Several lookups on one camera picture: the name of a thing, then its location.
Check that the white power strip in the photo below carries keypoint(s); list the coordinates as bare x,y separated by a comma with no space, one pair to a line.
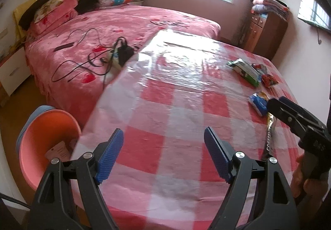
116,60

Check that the gold black wrapper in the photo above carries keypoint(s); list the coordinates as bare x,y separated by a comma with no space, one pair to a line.
268,139

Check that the green snack packet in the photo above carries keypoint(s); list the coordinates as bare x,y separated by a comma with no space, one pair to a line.
245,71

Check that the colourful bolster pillow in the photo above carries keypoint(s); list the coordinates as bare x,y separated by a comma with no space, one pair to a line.
116,0

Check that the person's right hand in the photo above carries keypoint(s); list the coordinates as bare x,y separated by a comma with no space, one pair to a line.
301,183

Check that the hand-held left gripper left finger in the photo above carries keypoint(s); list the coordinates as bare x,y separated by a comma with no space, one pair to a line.
111,157

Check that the pale pink wrapper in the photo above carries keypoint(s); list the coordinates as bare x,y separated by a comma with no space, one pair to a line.
58,151

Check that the white nightstand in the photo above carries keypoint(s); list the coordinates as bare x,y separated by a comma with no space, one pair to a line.
13,72

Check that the folded pink blankets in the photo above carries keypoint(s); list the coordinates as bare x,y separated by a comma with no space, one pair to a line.
271,6

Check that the red snack packet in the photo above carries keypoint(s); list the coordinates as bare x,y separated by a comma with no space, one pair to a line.
269,80

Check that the black power adapter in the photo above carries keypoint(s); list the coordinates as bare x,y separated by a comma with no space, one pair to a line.
124,53

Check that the pink plastic bin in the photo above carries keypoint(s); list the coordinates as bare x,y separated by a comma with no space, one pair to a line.
38,131

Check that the table with checked tablecloth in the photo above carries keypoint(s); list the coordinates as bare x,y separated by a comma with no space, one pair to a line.
181,95

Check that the black cloth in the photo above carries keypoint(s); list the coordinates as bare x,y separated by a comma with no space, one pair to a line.
88,5

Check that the small red wrapper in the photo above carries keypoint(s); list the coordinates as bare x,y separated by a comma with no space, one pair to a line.
258,68

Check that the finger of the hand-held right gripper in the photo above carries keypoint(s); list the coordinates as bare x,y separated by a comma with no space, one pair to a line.
280,113
289,106

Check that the barred window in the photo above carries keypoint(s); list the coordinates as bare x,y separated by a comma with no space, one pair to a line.
315,10

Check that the wooden dresser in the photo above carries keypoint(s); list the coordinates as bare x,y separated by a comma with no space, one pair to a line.
266,33

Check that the blue padded chair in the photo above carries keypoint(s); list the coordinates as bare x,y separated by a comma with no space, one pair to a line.
44,108

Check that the dark brown cloth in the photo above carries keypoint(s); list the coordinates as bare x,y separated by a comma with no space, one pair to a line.
28,15

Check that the blue white snack packet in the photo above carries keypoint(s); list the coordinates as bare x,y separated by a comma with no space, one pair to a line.
258,103

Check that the bed with pink blanket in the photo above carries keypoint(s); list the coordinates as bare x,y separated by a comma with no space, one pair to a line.
165,15

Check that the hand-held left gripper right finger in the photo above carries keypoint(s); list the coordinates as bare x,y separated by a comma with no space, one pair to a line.
216,153

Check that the floral pillow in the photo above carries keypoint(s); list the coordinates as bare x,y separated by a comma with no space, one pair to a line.
47,9

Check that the black remote control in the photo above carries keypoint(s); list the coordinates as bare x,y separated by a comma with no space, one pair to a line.
63,47

